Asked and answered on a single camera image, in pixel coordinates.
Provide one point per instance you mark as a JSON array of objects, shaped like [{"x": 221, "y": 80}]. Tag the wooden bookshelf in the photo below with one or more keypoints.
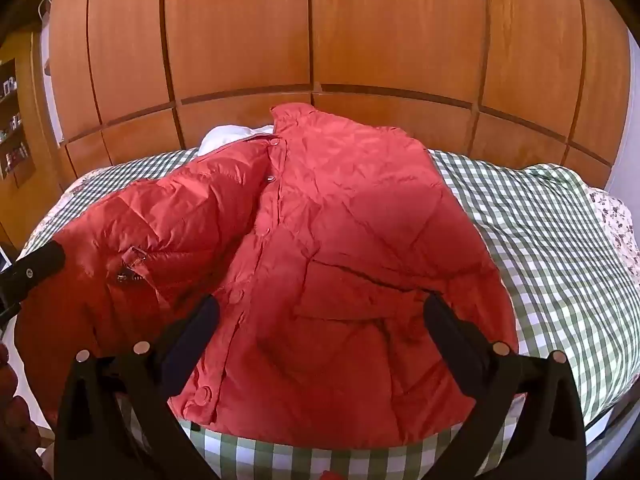
[{"x": 37, "y": 110}]

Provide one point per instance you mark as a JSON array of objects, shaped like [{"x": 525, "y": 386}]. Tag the wooden wardrobe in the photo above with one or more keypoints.
[{"x": 390, "y": 25}]

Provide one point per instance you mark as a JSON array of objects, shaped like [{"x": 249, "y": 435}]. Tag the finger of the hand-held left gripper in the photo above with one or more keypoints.
[{"x": 35, "y": 270}]

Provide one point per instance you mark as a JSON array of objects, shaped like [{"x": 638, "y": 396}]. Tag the red puffer jacket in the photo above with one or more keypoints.
[{"x": 325, "y": 240}]

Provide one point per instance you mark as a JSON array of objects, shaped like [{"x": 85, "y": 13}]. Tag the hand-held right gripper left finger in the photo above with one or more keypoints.
[{"x": 201, "y": 329}]

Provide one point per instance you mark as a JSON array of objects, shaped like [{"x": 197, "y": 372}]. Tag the green checkered bedsheet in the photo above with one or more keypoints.
[{"x": 540, "y": 240}]

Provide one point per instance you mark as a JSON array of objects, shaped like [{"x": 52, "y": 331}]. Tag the white cloth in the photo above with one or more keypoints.
[{"x": 225, "y": 137}]

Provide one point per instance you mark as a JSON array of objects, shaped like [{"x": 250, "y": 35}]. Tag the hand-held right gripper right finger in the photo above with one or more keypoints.
[{"x": 444, "y": 329}]

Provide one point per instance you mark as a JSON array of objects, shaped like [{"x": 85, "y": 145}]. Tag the person's left hand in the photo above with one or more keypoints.
[{"x": 22, "y": 425}]

